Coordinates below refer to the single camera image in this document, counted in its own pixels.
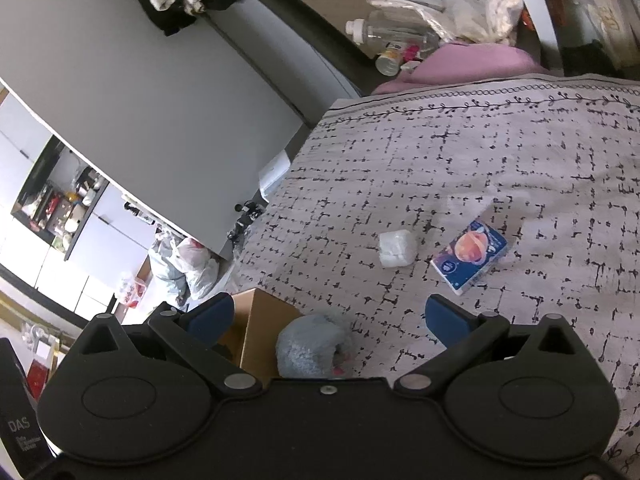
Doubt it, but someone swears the clear plastic bottle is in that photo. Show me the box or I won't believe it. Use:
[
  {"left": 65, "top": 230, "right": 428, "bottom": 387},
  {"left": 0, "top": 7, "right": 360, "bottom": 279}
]
[{"left": 345, "top": 18, "right": 442, "bottom": 59}]

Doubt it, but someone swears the pile of crumpled plastic bags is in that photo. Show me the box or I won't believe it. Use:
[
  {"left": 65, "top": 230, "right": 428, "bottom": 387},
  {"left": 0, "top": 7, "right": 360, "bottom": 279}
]
[{"left": 366, "top": 0, "right": 488, "bottom": 47}]

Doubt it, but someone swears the black headboard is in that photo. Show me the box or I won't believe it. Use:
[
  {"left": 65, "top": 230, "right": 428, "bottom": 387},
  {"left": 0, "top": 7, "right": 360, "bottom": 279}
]
[{"left": 254, "top": 0, "right": 382, "bottom": 97}]

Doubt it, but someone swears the white soft packet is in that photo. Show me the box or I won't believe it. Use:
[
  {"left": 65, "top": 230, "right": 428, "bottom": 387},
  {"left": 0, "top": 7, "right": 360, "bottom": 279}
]
[{"left": 378, "top": 229, "right": 417, "bottom": 268}]

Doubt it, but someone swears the paper cup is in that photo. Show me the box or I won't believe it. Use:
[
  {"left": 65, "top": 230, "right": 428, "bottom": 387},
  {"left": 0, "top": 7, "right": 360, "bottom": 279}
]
[{"left": 374, "top": 49, "right": 409, "bottom": 77}]

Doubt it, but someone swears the blue tissue packet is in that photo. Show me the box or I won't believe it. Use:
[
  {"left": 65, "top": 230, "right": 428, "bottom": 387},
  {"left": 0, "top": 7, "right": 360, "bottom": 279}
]
[{"left": 430, "top": 219, "right": 509, "bottom": 295}]

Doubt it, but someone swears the white storage box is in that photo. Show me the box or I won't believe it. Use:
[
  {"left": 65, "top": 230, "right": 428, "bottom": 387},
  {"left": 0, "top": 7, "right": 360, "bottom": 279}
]
[{"left": 257, "top": 152, "right": 291, "bottom": 197}]

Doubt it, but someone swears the grey plastic bag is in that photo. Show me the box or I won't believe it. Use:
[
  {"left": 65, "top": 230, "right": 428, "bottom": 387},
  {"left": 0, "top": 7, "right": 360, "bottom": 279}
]
[{"left": 149, "top": 240, "right": 190, "bottom": 306}]

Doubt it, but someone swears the brown cardboard box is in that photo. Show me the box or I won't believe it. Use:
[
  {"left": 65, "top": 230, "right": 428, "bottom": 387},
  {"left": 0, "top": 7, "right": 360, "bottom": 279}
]
[{"left": 215, "top": 287, "right": 307, "bottom": 382}]

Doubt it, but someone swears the white plastic bag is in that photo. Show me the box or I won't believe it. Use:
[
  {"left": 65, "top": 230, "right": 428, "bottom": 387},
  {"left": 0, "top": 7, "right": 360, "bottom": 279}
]
[{"left": 172, "top": 237, "right": 221, "bottom": 301}]

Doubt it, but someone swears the grey plush toy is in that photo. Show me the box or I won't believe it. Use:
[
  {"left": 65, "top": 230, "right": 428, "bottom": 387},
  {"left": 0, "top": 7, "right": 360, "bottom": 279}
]
[{"left": 275, "top": 313, "right": 355, "bottom": 380}]

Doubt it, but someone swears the kitchen counter with clutter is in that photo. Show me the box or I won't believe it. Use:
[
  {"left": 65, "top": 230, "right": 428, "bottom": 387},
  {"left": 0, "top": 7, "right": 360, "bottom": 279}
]
[{"left": 11, "top": 134, "right": 110, "bottom": 262}]

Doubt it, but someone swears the white stuffed bag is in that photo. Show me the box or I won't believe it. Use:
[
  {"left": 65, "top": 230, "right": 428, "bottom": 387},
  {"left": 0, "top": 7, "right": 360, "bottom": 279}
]
[{"left": 467, "top": 0, "right": 525, "bottom": 47}]

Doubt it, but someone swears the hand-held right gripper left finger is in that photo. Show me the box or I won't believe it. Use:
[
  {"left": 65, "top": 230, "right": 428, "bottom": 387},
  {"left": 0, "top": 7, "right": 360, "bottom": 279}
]
[{"left": 75, "top": 292, "right": 263, "bottom": 401}]

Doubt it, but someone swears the pink pillow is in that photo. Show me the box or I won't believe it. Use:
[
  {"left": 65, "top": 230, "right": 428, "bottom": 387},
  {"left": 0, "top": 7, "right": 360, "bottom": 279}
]
[{"left": 372, "top": 42, "right": 552, "bottom": 96}]

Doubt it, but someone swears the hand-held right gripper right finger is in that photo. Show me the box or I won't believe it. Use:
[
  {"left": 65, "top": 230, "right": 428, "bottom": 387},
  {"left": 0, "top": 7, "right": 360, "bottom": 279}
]
[{"left": 395, "top": 295, "right": 596, "bottom": 401}]

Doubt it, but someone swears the grey printed blanket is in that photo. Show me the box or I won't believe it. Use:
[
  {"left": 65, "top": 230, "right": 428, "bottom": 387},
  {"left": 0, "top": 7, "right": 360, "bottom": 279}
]
[{"left": 232, "top": 74, "right": 640, "bottom": 461}]

